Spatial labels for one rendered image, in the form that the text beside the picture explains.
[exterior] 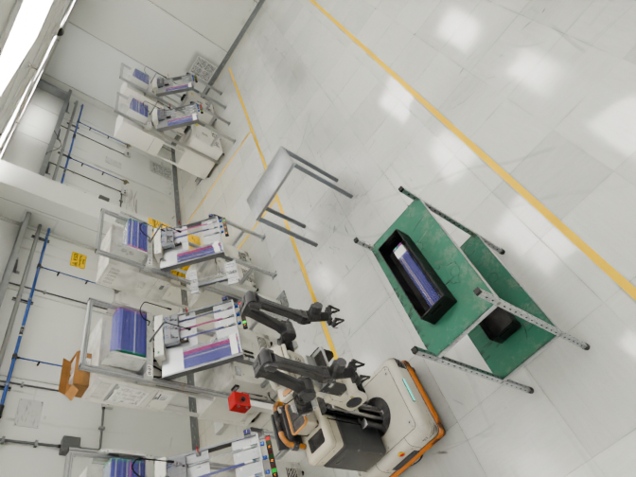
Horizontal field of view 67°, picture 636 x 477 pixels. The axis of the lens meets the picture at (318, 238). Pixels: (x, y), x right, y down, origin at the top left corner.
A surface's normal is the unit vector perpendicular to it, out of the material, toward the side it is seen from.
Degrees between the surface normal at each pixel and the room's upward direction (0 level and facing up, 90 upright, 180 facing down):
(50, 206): 90
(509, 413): 0
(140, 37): 90
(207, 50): 90
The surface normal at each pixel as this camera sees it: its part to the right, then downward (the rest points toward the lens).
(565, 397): -0.75, -0.36
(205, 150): 0.26, 0.61
